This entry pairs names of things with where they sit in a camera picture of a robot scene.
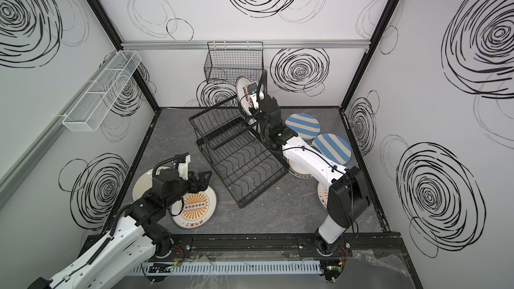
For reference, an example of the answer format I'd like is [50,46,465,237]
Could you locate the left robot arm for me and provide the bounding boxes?
[30,153,212,288]

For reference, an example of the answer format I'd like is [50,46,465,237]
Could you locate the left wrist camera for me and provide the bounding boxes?
[173,155,191,181]

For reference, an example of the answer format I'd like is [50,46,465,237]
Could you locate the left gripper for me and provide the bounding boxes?
[165,169,212,210]

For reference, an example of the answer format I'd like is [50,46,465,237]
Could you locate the orange sunburst plate left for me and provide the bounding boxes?
[169,186,218,230]

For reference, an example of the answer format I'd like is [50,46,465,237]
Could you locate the blue striped plate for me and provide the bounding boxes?
[285,113,321,140]
[312,133,352,165]

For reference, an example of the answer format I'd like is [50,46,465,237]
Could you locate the orange sunburst plate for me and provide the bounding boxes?
[169,186,218,230]
[317,183,329,210]

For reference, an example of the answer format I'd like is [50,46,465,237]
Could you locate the orange sunburst plate right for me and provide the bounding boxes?
[317,183,329,210]

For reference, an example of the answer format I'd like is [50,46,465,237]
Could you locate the white mesh wall shelf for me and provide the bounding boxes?
[62,50,141,132]

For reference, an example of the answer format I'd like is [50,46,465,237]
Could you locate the white plate green red rim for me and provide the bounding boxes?
[287,159,313,179]

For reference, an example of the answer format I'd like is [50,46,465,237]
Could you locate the blue striped plate rear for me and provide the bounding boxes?
[285,113,321,140]

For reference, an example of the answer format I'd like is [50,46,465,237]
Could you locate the grey slotted cable duct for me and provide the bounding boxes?
[128,260,322,277]

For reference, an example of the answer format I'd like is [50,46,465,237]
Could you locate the white plate red characters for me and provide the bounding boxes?
[236,76,259,118]

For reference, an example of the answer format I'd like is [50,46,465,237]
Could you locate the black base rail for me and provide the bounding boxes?
[150,232,406,261]

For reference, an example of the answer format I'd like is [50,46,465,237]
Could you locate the blue striped plate right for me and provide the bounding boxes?
[312,133,352,165]

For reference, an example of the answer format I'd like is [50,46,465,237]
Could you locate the black wire dish rack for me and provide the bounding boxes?
[189,95,289,209]

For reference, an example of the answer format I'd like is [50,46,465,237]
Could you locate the black wire wall basket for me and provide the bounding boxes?
[203,41,264,85]

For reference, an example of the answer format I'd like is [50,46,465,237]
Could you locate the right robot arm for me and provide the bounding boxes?
[256,70,372,256]

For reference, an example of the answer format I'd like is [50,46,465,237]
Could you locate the cream floral plate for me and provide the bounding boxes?
[132,169,153,201]

